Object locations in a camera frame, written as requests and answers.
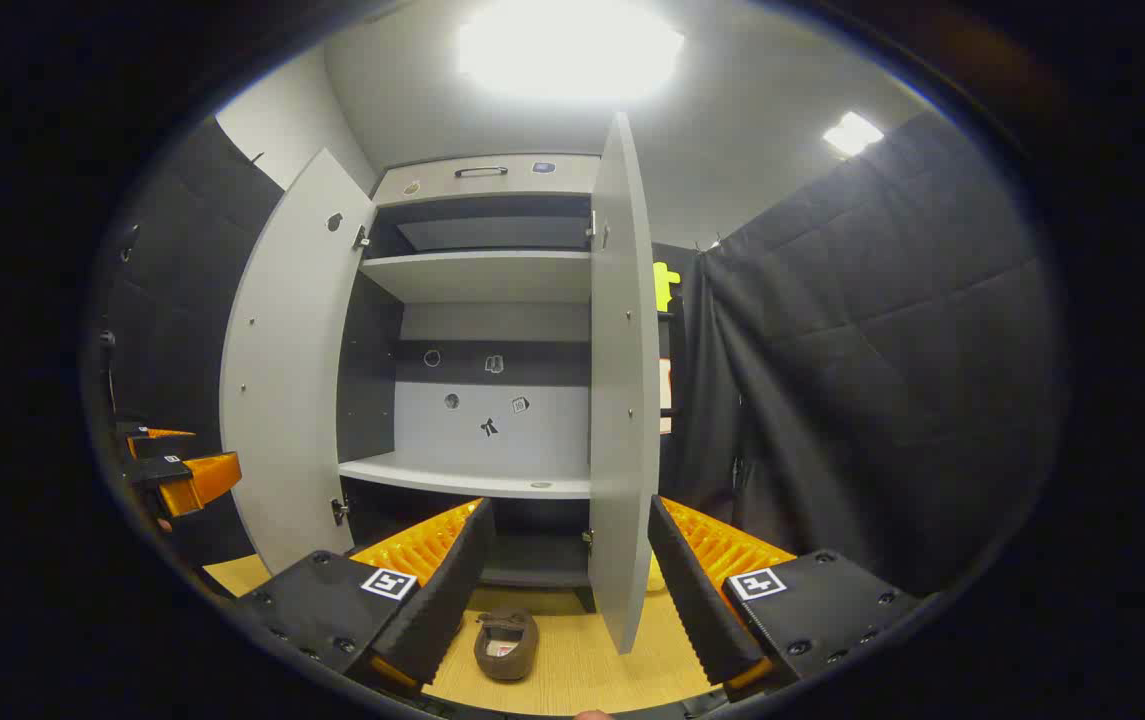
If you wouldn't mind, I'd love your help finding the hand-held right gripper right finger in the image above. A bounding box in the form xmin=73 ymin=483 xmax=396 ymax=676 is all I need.
xmin=647 ymin=494 xmax=933 ymax=701

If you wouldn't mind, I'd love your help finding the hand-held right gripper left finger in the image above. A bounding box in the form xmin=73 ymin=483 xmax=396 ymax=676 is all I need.
xmin=232 ymin=497 xmax=496 ymax=691

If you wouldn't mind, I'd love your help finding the brown fuzzy shoe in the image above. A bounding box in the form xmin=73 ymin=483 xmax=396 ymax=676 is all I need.
xmin=473 ymin=607 xmax=540 ymax=683

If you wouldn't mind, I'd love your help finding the grey cabinet door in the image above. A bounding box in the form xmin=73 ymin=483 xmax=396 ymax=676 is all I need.
xmin=220 ymin=148 xmax=378 ymax=576
xmin=587 ymin=112 xmax=663 ymax=656

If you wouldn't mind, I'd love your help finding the grey shoe cabinet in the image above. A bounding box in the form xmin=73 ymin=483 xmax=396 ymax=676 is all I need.
xmin=337 ymin=152 xmax=601 ymax=613

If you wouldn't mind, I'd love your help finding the black backdrop cloth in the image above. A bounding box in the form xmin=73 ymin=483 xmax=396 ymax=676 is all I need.
xmin=97 ymin=108 xmax=1068 ymax=596

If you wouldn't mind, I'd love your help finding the small ceiling light panel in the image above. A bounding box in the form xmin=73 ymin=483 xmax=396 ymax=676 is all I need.
xmin=822 ymin=111 xmax=885 ymax=158

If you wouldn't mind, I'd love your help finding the large ceiling light panel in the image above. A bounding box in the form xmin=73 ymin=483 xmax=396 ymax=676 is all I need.
xmin=459 ymin=0 xmax=685 ymax=101

